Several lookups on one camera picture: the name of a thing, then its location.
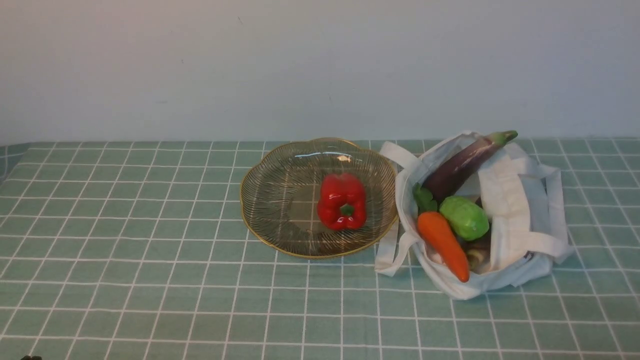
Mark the brown root vegetable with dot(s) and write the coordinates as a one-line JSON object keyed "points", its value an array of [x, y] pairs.
{"points": [[477, 251]]}

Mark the gold rimmed glass bowl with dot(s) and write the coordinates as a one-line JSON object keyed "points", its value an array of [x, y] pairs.
{"points": [[279, 197]]}

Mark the green checkered tablecloth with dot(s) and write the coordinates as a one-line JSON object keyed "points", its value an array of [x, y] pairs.
{"points": [[138, 251]]}

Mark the red bell pepper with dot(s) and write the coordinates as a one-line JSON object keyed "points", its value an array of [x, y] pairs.
{"points": [[342, 202]]}

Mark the orange carrot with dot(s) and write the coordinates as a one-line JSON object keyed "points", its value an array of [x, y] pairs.
{"points": [[435, 230]]}

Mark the green cabbage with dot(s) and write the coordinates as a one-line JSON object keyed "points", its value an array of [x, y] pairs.
{"points": [[466, 218]]}

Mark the white cloth bag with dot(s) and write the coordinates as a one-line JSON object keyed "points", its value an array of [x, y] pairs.
{"points": [[522, 198]]}

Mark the purple eggplant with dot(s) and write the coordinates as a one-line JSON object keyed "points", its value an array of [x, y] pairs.
{"points": [[450, 176]]}

